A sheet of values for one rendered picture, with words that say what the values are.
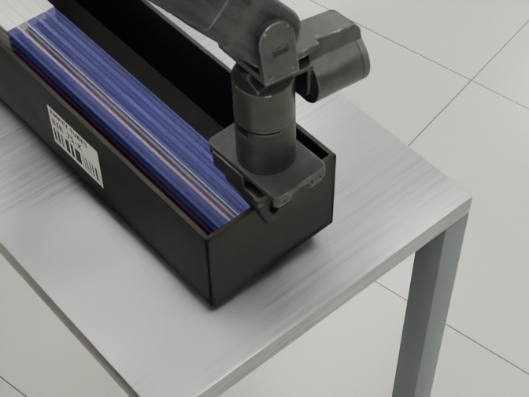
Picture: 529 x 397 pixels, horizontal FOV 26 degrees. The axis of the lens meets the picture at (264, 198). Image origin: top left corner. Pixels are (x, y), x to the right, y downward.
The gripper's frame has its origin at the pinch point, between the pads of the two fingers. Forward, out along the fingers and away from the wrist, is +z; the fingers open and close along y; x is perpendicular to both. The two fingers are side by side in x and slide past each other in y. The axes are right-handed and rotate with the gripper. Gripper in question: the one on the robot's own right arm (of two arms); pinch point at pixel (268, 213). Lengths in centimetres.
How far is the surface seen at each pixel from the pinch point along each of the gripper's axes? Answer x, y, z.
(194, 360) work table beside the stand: 13.0, -2.9, 10.5
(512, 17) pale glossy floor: -131, 65, 94
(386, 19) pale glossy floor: -108, 84, 93
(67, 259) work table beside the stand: 15.5, 16.4, 10.2
